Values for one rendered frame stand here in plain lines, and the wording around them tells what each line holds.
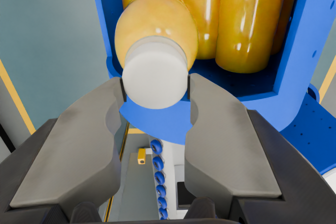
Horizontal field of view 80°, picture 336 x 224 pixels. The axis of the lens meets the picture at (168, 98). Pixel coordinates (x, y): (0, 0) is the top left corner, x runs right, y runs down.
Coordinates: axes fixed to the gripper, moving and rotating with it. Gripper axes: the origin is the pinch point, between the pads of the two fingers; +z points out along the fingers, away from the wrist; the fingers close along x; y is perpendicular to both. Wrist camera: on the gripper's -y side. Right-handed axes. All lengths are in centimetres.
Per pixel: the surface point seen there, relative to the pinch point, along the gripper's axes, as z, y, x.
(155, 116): 6.1, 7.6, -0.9
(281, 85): 5.2, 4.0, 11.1
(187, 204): 21, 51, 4
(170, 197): 35, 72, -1
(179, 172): 32, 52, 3
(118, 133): 67, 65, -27
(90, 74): 128, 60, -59
